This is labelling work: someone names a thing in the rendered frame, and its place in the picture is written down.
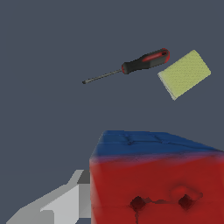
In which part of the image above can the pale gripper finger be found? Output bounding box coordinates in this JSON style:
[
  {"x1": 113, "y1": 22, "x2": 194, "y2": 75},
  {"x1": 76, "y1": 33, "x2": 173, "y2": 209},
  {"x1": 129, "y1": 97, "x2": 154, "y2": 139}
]
[{"x1": 5, "y1": 169, "x2": 92, "y2": 224}]

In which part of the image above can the yellow-green sponge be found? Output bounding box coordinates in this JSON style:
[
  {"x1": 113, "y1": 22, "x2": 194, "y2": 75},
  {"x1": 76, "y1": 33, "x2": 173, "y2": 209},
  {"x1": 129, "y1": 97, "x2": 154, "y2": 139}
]
[{"x1": 157, "y1": 49, "x2": 212, "y2": 102}]

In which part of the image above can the red and blue cube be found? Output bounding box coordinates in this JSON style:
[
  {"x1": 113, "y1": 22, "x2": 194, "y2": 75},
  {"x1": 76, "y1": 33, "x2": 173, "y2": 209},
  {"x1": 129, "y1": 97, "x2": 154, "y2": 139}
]
[{"x1": 88, "y1": 129, "x2": 224, "y2": 224}]

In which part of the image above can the black and red screwdriver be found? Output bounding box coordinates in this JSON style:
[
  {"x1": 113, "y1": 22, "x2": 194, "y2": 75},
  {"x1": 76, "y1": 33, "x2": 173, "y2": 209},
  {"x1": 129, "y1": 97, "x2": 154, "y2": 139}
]
[{"x1": 81, "y1": 48, "x2": 171, "y2": 85}]

